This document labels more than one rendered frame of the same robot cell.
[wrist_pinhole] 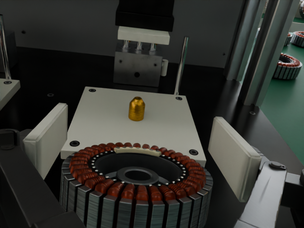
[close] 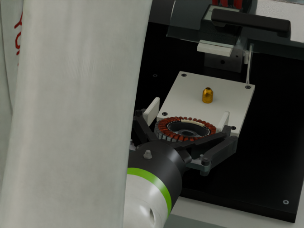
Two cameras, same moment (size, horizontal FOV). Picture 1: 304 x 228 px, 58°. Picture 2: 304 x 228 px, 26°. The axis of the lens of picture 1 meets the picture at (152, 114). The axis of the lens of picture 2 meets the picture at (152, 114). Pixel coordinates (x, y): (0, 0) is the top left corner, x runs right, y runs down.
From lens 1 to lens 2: 0.89 m
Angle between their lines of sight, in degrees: 22
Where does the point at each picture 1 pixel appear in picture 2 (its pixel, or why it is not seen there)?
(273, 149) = (297, 134)
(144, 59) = not seen: hidden behind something
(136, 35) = (208, 49)
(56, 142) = (153, 114)
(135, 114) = (205, 99)
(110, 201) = (169, 138)
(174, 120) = (233, 105)
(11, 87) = not seen: hidden behind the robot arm
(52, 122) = (152, 107)
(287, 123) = not seen: outside the picture
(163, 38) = (225, 52)
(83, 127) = (172, 104)
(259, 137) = (295, 125)
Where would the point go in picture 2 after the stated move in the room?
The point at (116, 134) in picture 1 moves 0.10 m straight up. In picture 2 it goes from (190, 111) to (192, 65)
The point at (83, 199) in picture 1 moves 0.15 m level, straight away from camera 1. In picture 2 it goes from (161, 137) to (172, 82)
